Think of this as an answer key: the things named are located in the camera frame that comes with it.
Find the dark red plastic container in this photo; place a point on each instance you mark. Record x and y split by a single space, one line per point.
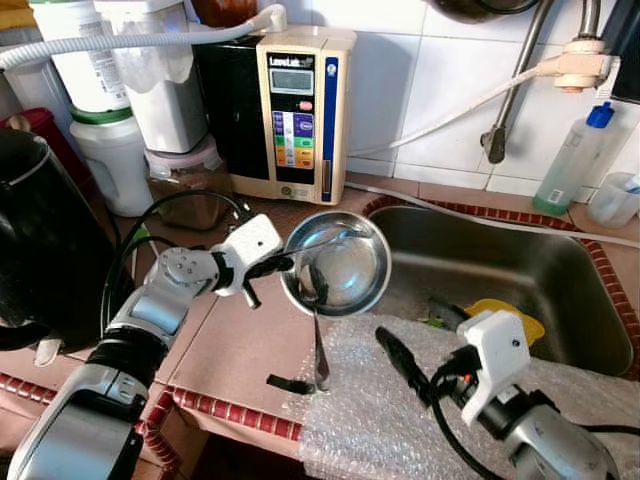
40 135

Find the steel sink basin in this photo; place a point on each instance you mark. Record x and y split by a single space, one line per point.
480 265

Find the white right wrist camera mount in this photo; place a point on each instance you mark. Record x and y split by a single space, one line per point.
495 350

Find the dark framed tray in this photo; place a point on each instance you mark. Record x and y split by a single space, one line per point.
625 50

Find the clear bottle blue cap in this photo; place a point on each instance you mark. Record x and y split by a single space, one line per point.
570 165

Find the stainless steel bowl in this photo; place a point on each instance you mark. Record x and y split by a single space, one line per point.
355 260

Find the clear plastic cup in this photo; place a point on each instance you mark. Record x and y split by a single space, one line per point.
612 200

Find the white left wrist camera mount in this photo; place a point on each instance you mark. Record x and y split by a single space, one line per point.
250 245

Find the clear jar brown powder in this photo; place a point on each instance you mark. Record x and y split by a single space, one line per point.
185 180

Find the black tape strip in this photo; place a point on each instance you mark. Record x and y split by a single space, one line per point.
285 383

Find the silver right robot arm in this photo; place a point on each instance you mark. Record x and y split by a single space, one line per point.
550 450

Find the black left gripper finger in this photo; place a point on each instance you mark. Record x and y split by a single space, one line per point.
282 266
251 296

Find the clear bubble wrap sheet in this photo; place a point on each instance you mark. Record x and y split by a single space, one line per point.
370 430

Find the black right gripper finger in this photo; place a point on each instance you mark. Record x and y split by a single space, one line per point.
447 314
402 362

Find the black electric kettle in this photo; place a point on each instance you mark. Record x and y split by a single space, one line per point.
50 250

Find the cream black water ionizer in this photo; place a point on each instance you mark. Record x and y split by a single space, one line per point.
300 110

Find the chrome wall tap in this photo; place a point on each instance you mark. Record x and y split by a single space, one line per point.
493 145

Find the grey translucent filter cartridge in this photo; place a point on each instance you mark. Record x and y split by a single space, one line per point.
165 100

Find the small white plastic piece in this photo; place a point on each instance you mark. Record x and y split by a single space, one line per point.
48 352

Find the cream tap diverter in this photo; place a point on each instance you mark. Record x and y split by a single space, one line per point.
585 68

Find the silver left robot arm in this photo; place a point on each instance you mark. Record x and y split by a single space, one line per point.
160 300

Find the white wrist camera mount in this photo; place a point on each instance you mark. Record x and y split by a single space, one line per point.
495 350
250 245

